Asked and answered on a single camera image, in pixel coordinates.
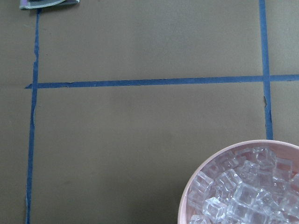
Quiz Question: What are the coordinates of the pink bowl of ice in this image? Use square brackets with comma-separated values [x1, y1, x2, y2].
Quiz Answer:
[178, 140, 299, 224]

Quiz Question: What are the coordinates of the grey folded cloth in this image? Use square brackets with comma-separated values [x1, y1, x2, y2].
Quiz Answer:
[19, 0, 80, 10]

